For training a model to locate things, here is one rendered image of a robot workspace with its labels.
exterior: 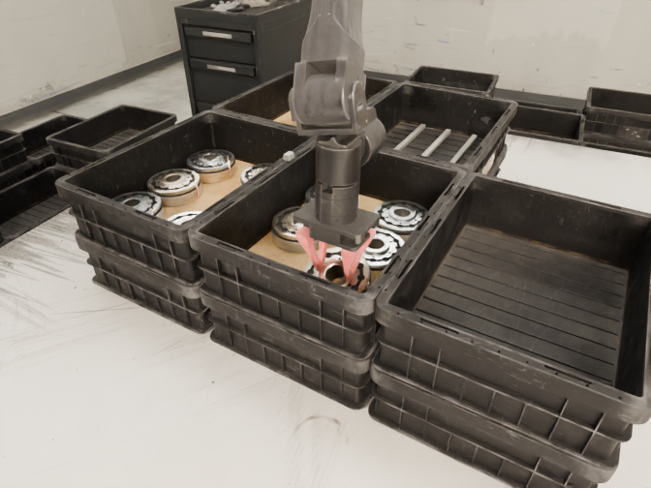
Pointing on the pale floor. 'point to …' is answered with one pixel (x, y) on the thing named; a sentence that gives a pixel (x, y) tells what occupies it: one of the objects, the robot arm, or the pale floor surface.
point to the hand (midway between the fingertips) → (334, 269)
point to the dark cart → (237, 46)
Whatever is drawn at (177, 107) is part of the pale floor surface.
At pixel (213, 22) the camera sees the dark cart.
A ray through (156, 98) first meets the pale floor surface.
